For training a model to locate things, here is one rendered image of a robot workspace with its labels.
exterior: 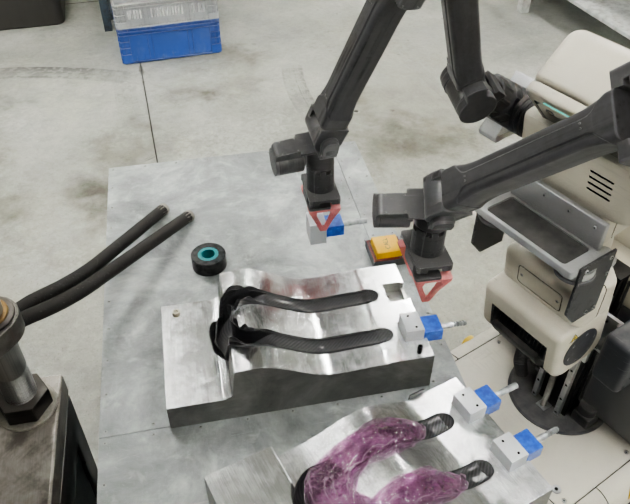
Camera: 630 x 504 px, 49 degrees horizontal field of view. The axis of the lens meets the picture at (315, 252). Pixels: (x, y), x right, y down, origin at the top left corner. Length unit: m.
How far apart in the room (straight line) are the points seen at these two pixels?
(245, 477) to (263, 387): 0.20
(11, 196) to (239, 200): 1.79
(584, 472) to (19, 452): 1.36
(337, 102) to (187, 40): 3.17
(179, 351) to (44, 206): 2.02
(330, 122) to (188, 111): 2.61
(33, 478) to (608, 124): 1.08
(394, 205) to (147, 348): 0.63
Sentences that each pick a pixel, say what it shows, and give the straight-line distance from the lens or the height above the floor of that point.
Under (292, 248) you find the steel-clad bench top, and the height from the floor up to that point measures 0.80.
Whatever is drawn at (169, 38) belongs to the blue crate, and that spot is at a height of 0.13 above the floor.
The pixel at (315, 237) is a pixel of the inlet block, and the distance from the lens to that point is 1.49.
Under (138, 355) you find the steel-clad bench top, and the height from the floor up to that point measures 0.80.
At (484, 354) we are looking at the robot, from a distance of 2.16.
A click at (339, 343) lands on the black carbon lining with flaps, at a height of 0.88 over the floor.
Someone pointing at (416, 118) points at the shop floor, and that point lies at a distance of 3.75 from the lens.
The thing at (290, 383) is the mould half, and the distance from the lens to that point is 1.28.
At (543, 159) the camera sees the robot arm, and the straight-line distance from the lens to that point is 0.90.
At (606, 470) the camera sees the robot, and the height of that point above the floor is 0.28.
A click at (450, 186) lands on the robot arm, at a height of 1.29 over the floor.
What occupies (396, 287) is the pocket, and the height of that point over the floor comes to 0.87.
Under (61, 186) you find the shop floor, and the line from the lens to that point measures 3.41.
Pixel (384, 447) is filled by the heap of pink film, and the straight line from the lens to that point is 1.17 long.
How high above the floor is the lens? 1.89
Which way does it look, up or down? 42 degrees down
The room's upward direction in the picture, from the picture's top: straight up
